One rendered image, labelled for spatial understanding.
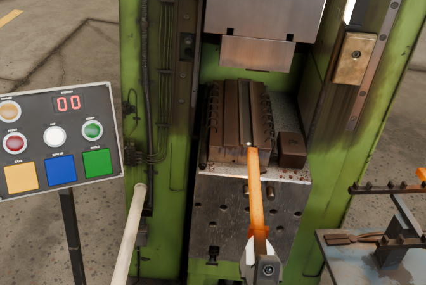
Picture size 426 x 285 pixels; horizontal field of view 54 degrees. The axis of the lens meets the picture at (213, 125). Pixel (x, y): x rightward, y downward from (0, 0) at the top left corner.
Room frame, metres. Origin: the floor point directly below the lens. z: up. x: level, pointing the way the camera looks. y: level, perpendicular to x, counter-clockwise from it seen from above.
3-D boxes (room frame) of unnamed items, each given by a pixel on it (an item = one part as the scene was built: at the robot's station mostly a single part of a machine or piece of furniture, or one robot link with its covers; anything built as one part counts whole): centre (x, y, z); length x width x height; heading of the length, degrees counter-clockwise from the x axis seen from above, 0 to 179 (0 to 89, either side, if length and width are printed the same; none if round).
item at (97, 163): (0.88, 0.31, 1.01); 0.07 x 0.05 x 0.07; 117
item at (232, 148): (1.26, -0.09, 0.96); 0.42 x 0.20 x 0.09; 2
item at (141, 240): (1.16, 0.27, 0.36); 0.09 x 0.07 x 0.12; 92
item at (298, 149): (1.12, -0.27, 0.95); 0.12 x 0.08 x 0.06; 2
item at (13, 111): (0.87, 0.53, 1.16); 0.05 x 0.03 x 0.04; 92
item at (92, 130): (0.92, 0.34, 1.09); 0.05 x 0.03 x 0.04; 92
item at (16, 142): (0.83, 0.51, 1.09); 0.05 x 0.03 x 0.04; 92
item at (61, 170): (0.84, 0.40, 1.01); 0.07 x 0.05 x 0.07; 117
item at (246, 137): (1.26, -0.11, 0.99); 0.42 x 0.05 x 0.01; 2
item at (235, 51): (1.26, -0.09, 1.32); 0.42 x 0.20 x 0.10; 2
